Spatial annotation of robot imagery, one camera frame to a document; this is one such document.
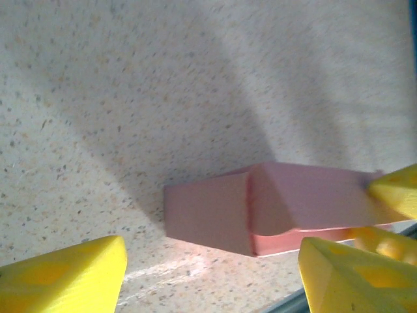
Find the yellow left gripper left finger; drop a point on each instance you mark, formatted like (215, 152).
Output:
(65, 277)

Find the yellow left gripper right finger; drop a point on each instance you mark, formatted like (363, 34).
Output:
(352, 280)

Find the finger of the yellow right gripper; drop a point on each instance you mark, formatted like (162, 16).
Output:
(399, 192)
(384, 243)

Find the aluminium frame cross rail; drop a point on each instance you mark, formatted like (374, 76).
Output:
(290, 301)

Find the pink paper box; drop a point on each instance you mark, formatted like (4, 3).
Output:
(228, 212)

